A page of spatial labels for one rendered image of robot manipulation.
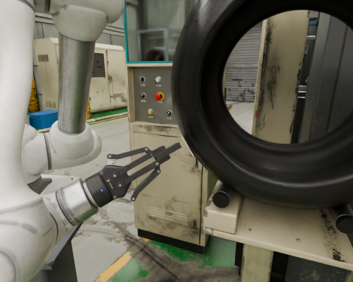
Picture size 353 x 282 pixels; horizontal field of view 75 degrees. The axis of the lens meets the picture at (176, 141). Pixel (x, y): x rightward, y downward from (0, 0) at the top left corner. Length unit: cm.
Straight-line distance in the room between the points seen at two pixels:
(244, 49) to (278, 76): 927
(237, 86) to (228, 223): 965
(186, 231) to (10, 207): 139
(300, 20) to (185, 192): 109
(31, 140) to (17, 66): 47
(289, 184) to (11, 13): 69
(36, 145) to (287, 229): 89
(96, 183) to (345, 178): 52
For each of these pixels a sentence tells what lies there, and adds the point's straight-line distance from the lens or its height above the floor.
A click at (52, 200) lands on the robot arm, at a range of 55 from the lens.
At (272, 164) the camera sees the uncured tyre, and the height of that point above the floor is 92.
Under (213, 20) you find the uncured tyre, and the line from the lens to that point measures 55.
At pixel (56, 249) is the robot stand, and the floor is 65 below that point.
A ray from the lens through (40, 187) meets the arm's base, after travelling 109.
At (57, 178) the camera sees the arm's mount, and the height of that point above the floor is 75.
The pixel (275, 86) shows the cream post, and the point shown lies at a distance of 90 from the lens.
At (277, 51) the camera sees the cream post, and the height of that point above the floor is 129.
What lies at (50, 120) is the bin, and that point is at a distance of 596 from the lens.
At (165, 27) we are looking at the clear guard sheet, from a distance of 142.
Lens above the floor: 122
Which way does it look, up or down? 17 degrees down
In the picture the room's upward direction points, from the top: straight up
